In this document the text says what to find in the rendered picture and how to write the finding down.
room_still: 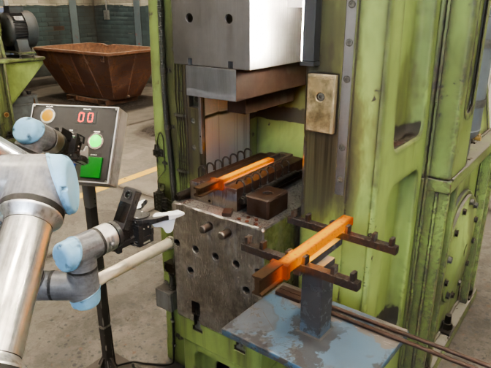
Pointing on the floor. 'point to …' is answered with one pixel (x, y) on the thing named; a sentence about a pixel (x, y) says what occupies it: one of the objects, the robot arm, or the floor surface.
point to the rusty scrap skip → (99, 71)
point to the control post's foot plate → (112, 363)
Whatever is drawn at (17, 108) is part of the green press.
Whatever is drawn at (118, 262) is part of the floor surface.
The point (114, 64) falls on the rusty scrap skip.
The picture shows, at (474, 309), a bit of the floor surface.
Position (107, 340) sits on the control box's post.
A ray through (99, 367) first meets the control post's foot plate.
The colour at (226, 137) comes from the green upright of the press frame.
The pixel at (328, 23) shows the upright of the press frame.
